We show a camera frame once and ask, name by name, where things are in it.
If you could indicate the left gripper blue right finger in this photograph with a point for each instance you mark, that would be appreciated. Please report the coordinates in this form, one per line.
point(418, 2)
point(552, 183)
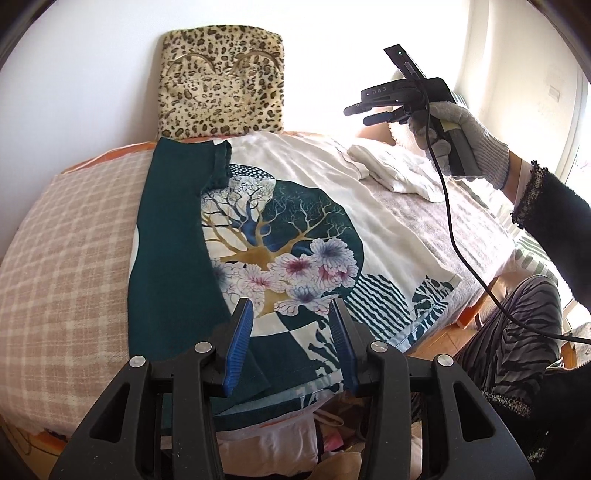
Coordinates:
point(463, 437)

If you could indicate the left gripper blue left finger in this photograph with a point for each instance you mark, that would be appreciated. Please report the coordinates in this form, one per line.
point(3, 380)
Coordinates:
point(154, 419)

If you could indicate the white garment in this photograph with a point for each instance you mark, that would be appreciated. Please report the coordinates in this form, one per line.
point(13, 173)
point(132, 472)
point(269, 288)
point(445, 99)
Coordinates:
point(398, 169)

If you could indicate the teal and white printed shirt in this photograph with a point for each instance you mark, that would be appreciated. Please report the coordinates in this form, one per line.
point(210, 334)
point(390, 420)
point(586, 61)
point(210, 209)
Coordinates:
point(287, 224)

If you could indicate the right forearm in black sleeve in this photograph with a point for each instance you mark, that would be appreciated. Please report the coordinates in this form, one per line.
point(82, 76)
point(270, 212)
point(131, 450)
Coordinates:
point(559, 220)

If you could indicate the clothes pile in basket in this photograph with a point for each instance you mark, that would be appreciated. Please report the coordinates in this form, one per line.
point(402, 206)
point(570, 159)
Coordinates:
point(323, 441)

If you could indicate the right hand in white glove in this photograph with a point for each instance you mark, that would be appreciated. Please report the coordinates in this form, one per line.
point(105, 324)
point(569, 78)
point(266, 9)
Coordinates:
point(452, 128)

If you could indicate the zebra striped trouser leg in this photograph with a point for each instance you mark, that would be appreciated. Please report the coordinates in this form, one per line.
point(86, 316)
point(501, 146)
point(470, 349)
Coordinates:
point(507, 357)

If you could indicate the beige plaid bed blanket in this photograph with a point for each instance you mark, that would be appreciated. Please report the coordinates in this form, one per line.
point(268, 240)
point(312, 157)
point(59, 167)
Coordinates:
point(63, 295)

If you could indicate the green white patterned throw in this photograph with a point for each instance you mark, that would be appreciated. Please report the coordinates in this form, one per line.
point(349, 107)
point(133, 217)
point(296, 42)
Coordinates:
point(531, 257)

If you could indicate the leopard print cushion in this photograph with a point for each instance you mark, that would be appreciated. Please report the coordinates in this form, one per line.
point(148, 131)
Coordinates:
point(220, 80)

